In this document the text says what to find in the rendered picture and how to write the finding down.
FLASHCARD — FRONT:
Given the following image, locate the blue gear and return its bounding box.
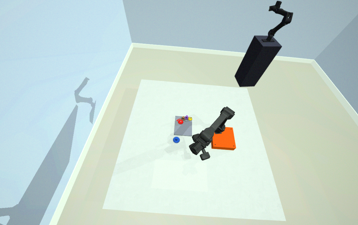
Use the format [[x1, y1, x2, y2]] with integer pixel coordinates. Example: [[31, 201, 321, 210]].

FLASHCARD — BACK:
[[173, 137, 180, 143]]

